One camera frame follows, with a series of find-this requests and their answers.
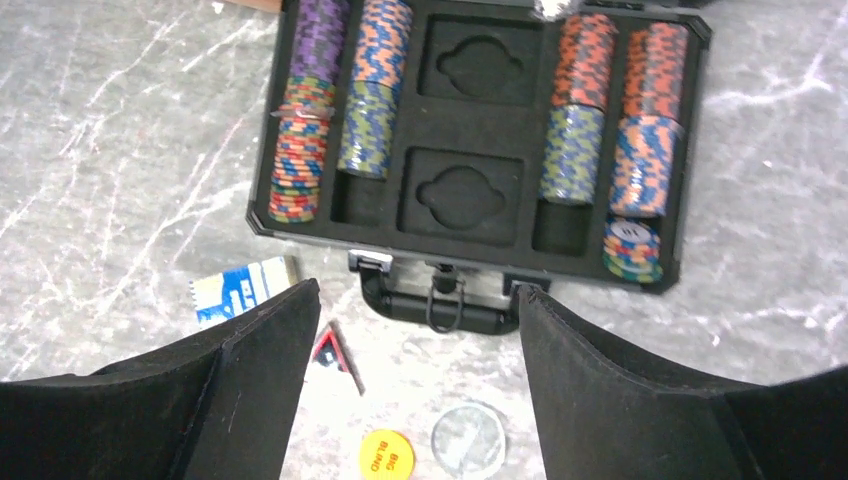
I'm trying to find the multicolour poker chip stack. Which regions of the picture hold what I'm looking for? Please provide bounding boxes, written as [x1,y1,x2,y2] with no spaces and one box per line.
[268,75,335,224]

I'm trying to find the green blue chip stack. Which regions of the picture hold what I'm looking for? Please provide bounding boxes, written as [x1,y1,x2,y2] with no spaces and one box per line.
[538,104,605,205]
[337,81,398,180]

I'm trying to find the purple poker chip stack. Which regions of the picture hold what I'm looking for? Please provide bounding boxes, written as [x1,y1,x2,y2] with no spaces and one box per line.
[289,0,350,84]

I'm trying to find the clear plastic wrapper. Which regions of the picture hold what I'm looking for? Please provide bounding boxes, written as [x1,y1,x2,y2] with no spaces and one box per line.
[533,0,583,23]

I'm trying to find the orange big blind button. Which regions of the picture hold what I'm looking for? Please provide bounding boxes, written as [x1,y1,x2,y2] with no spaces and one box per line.
[359,429,416,480]

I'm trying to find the black poker set case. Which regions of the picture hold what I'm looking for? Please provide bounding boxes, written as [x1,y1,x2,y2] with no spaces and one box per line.
[247,1,712,335]

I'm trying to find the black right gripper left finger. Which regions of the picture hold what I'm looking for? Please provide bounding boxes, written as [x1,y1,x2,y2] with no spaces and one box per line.
[1,279,321,479]

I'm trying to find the red black chip stack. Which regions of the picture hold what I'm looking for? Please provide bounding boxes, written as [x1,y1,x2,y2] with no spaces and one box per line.
[551,13,618,111]
[622,22,689,120]

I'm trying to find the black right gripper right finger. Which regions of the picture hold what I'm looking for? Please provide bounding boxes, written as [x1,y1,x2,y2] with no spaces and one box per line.
[516,286,847,480]

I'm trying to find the clear round plastic disc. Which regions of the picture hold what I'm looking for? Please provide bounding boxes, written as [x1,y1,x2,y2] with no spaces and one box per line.
[430,402,507,479]

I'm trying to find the red black far chip stack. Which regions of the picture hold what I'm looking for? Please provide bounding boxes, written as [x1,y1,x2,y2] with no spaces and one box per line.
[622,22,689,120]

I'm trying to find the loose chips in case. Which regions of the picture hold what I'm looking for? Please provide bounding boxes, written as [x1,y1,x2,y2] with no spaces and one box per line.
[602,216,663,284]

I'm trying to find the red triangular dealer button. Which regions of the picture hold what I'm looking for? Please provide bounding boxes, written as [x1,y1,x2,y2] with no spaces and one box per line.
[310,321,366,396]

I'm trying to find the blue playing card deck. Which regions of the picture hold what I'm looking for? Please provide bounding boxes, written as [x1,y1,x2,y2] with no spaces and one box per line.
[190,255,300,328]

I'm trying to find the green blue right chip stack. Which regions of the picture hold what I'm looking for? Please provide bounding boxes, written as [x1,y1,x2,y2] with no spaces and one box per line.
[538,104,605,205]

